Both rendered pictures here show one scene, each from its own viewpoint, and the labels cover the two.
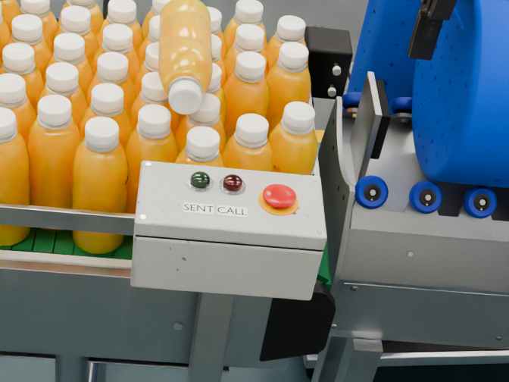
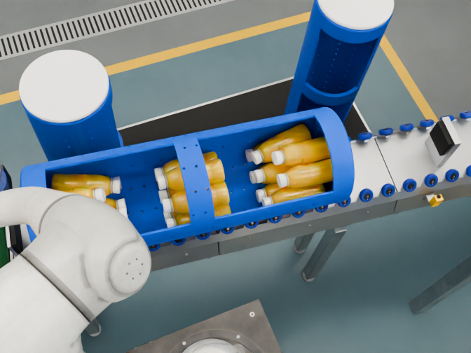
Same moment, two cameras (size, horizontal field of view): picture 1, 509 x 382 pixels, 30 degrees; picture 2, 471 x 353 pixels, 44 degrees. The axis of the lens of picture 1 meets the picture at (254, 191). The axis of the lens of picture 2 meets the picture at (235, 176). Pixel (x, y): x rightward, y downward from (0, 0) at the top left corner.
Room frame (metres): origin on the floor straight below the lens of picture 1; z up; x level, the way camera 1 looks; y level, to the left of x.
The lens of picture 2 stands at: (0.42, -0.58, 2.59)
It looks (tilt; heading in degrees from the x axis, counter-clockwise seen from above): 63 degrees down; 345
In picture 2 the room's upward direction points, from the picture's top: 9 degrees clockwise
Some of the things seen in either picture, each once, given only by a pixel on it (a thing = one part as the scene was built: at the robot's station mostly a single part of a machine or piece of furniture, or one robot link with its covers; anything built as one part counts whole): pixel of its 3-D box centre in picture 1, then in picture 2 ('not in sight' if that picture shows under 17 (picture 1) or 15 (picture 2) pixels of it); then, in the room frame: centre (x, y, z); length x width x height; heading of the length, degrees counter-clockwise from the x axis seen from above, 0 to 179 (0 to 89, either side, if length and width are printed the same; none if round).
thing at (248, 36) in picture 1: (249, 36); not in sight; (1.12, 0.04, 1.07); 0.04 x 0.04 x 0.02
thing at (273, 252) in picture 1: (226, 230); not in sight; (0.76, 0.02, 1.05); 0.20 x 0.10 x 0.10; 98
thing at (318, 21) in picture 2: not in sight; (329, 73); (1.85, -1.31, 0.59); 0.28 x 0.28 x 0.88
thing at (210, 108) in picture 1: (204, 107); not in sight; (0.94, 0.08, 1.07); 0.04 x 0.04 x 0.02
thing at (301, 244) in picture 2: not in sight; (311, 223); (1.28, -1.17, 0.31); 0.06 x 0.06 x 0.63; 8
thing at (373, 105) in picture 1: (370, 129); (16, 237); (1.07, -0.14, 0.99); 0.10 x 0.02 x 0.12; 8
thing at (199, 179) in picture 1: (200, 179); not in sight; (0.77, 0.06, 1.11); 0.02 x 0.02 x 0.01
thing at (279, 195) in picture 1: (279, 197); not in sight; (0.76, -0.03, 1.11); 0.04 x 0.04 x 0.01
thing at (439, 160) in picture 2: not in sight; (439, 143); (1.25, -1.46, 1.00); 0.10 x 0.04 x 0.15; 8
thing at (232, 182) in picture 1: (232, 182); not in sight; (0.77, 0.02, 1.11); 0.02 x 0.02 x 0.01
